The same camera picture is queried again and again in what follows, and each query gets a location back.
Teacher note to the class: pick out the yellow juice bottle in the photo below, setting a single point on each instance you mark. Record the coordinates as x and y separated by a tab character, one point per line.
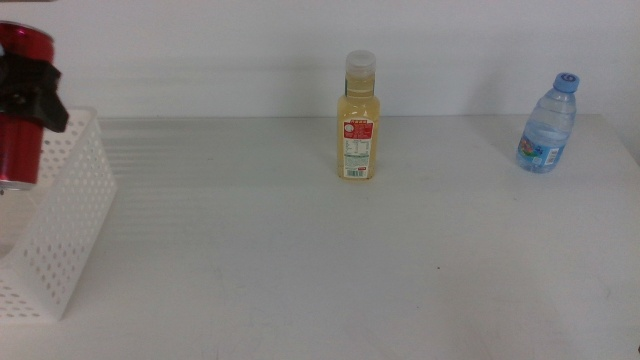
357	115

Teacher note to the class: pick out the white perforated plastic basket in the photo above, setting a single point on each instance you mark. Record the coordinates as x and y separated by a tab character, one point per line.
70	225

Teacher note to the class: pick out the red soda can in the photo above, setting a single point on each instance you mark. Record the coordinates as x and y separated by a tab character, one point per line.
20	150

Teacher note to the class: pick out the clear blue-capped water bottle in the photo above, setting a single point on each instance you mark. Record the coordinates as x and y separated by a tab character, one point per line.
547	125

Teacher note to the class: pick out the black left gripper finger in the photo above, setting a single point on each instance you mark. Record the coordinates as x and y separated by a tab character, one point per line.
35	90

